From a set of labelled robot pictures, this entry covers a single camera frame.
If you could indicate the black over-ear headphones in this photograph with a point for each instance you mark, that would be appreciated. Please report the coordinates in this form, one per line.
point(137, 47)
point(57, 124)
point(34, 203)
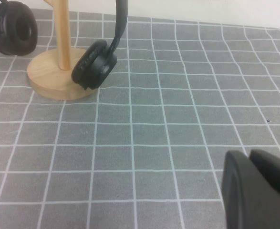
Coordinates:
point(94, 66)

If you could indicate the wooden branched headphone stand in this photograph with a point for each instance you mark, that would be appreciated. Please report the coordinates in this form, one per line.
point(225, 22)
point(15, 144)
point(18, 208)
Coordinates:
point(49, 76)

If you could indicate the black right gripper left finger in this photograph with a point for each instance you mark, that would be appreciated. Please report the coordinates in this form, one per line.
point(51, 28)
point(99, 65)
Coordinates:
point(244, 195)

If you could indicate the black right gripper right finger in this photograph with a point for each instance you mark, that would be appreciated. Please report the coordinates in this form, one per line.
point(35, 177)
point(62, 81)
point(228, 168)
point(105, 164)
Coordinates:
point(275, 171)

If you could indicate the grey white-grid tablecloth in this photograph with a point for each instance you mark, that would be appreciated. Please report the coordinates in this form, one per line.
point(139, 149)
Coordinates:
point(154, 143)

